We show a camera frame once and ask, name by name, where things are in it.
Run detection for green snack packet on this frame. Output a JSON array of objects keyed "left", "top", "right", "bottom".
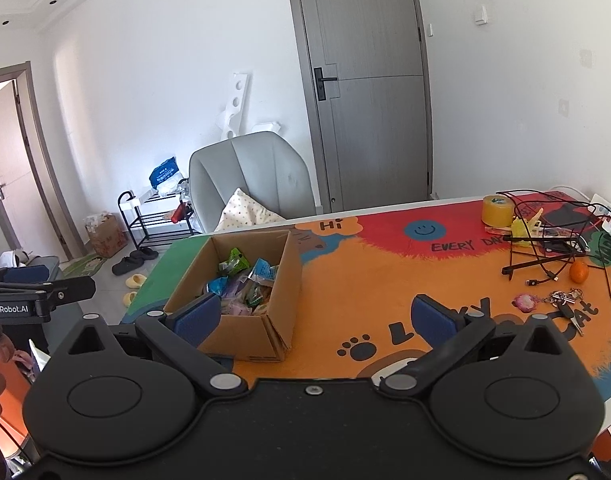
[
  {"left": 246, "top": 282, "right": 274, "bottom": 308},
  {"left": 218, "top": 247, "right": 251, "bottom": 276}
]

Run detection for black metal shoe rack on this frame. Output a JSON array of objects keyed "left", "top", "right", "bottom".
[{"left": 117, "top": 190, "right": 199, "bottom": 251}]

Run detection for white cake packet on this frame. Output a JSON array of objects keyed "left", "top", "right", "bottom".
[{"left": 220, "top": 297, "right": 254, "bottom": 317}]

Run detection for yellow plastic toy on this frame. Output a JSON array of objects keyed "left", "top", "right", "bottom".
[{"left": 505, "top": 212, "right": 545, "bottom": 246}]

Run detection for bunch of keys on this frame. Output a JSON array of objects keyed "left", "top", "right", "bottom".
[{"left": 544, "top": 287, "right": 586, "bottom": 336}]

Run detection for yellow tape roll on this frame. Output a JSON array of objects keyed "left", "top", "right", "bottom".
[{"left": 481, "top": 195, "right": 515, "bottom": 228}]

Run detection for grey bin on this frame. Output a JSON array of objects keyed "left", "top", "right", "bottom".
[{"left": 28, "top": 255, "right": 62, "bottom": 286}]

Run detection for grey door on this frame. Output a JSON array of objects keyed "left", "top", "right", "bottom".
[{"left": 284, "top": 0, "right": 433, "bottom": 216}]

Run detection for green floor rug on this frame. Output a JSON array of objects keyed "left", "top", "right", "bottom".
[{"left": 68, "top": 252, "right": 109, "bottom": 276}]

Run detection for grey armchair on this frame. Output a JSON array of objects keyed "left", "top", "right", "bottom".
[{"left": 188, "top": 131, "right": 317, "bottom": 233}]

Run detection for black door handle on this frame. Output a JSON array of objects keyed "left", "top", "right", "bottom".
[{"left": 313, "top": 66, "right": 339, "bottom": 101}]

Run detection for blue plastic bag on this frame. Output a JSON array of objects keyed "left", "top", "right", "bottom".
[{"left": 149, "top": 156, "right": 180, "bottom": 186}]

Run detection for brown wooden door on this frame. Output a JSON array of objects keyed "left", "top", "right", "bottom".
[{"left": 0, "top": 62, "right": 84, "bottom": 261}]

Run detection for small brown cardboard box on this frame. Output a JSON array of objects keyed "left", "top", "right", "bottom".
[{"left": 84, "top": 212, "right": 129, "bottom": 258}]

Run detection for black usb cable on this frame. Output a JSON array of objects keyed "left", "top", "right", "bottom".
[{"left": 523, "top": 260, "right": 561, "bottom": 288}]

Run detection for black flat device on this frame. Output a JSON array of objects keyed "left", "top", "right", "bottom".
[{"left": 540, "top": 202, "right": 601, "bottom": 231}]

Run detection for orange fabric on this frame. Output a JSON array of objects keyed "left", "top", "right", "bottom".
[{"left": 0, "top": 367, "right": 34, "bottom": 461}]

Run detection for colourful cartoon table mat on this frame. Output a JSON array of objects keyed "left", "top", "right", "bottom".
[{"left": 120, "top": 195, "right": 611, "bottom": 403}]

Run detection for tangle of black cables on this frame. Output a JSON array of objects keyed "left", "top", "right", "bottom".
[{"left": 495, "top": 190, "right": 611, "bottom": 298}]

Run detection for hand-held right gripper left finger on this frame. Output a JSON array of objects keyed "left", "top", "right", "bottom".
[{"left": 56, "top": 292, "right": 246, "bottom": 401}]

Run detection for white power strip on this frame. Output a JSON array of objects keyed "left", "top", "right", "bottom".
[{"left": 588, "top": 192, "right": 611, "bottom": 221}]

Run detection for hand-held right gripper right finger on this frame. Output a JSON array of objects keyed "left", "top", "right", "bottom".
[{"left": 380, "top": 295, "right": 579, "bottom": 401}]

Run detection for blue snack packet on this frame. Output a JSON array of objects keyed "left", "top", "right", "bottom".
[{"left": 248, "top": 258, "right": 279, "bottom": 286}]

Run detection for white foam board with holes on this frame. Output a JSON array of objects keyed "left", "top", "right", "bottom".
[{"left": 216, "top": 72, "right": 251, "bottom": 141}]

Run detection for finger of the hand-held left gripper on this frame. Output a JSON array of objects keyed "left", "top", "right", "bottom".
[
  {"left": 0, "top": 276, "right": 96, "bottom": 306},
  {"left": 0, "top": 265, "right": 51, "bottom": 286}
]

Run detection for white dotted pillow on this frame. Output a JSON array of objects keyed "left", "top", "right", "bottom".
[{"left": 214, "top": 187, "right": 286, "bottom": 233}]

